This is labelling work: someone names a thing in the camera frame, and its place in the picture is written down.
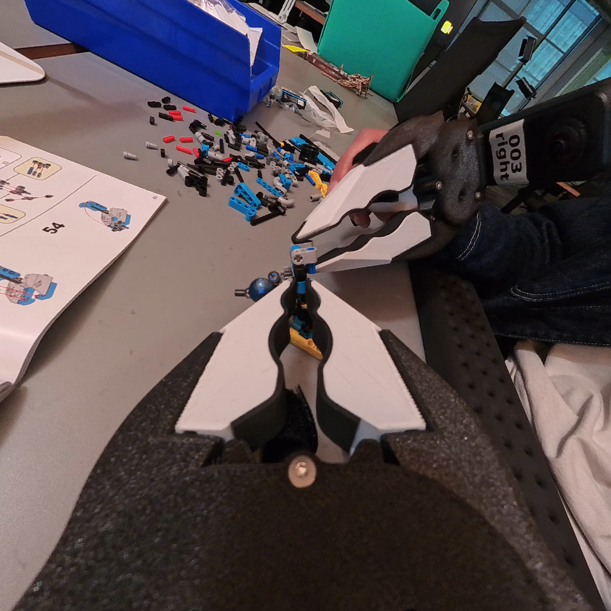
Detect white stand base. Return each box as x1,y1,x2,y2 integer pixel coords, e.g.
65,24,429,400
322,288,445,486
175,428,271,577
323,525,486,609
0,40,46,86

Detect white plastic bag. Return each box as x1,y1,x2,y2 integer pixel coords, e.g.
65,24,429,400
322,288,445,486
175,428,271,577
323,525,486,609
303,85,355,135

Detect crumpled clear plastic bag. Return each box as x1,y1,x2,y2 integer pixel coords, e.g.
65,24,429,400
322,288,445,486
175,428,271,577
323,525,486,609
191,0,264,65

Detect black perforated panel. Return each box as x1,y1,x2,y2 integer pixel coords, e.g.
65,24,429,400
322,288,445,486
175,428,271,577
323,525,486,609
408,260,611,611

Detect grey desk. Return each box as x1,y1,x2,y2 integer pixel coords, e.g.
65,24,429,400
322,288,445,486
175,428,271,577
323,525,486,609
0,0,428,611

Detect clear bag blue label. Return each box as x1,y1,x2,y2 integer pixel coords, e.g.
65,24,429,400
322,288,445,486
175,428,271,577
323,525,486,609
267,87,306,111

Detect pile of small building pieces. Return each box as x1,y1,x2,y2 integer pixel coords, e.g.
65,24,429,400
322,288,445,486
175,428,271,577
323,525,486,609
123,95,344,226

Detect wooden model pieces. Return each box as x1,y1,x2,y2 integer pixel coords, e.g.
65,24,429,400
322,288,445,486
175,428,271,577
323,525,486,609
305,50,374,98

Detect instruction booklet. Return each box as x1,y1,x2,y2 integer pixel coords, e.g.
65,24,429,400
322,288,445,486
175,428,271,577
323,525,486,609
0,135,168,402

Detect blue beam block black pins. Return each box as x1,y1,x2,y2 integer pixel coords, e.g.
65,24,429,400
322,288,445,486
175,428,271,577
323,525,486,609
289,243,320,313

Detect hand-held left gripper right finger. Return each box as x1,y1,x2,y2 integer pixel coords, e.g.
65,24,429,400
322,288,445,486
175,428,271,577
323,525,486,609
310,279,426,455

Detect person's right forearm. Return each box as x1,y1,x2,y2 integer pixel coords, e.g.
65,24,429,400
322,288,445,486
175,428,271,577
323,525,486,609
437,191,611,347

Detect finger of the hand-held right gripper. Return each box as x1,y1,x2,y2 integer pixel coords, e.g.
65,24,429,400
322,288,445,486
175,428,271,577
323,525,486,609
291,143,421,245
311,210,434,274

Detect person's right hand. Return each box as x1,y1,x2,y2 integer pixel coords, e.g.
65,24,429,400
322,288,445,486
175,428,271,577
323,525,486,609
328,127,390,192

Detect person's white garment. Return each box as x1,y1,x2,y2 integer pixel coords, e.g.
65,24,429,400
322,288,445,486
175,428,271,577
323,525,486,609
505,334,611,602

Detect blue plastic storage bin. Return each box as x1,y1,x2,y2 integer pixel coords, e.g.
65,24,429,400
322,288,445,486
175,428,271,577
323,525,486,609
24,0,282,124

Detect black equipment stand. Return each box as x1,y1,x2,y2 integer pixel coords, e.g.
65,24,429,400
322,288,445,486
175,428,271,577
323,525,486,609
396,17,527,126

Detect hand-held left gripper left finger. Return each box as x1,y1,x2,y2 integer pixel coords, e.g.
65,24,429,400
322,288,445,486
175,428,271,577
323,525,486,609
175,279,293,449

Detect green plastic bin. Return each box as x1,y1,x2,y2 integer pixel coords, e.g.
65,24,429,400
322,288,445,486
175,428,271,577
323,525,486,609
316,0,450,102

